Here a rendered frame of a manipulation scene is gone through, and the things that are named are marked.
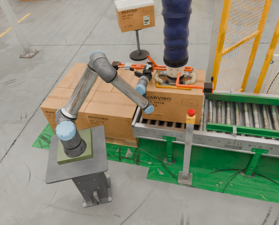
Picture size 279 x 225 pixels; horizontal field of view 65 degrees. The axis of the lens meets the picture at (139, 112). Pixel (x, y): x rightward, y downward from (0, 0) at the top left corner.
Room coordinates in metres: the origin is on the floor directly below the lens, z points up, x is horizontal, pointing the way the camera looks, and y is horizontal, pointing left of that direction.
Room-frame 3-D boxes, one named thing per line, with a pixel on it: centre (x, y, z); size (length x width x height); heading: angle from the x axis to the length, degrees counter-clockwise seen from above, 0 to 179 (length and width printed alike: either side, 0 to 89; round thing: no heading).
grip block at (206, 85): (1.40, -0.59, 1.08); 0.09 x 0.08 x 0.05; 161
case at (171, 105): (1.75, -0.38, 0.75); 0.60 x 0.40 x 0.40; 70
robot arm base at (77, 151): (1.19, 0.58, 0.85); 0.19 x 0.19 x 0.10
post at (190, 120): (1.20, -0.40, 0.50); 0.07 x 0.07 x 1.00; 70
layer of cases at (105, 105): (2.37, 0.47, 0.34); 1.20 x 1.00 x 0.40; 70
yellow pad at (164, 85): (1.65, -0.37, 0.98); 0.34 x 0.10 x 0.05; 71
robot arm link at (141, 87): (1.54, -0.05, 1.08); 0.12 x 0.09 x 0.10; 160
